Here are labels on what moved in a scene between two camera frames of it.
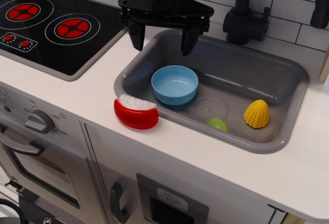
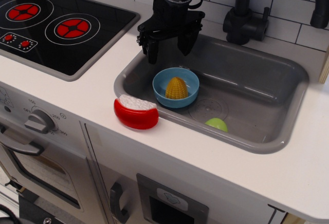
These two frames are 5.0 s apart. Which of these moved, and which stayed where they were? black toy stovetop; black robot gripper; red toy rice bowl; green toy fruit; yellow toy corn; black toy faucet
Moved: black robot gripper; yellow toy corn
Stayed: black toy faucet; red toy rice bowl; black toy stovetop; green toy fruit
